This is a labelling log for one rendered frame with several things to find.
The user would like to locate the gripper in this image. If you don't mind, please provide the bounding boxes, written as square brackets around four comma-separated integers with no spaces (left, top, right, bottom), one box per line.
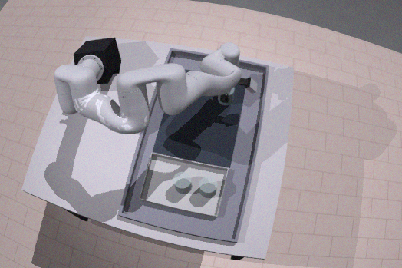
[220,90,231,103]

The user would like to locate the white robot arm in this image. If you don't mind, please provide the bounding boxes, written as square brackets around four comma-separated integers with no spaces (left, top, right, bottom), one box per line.
[54,42,257,134]

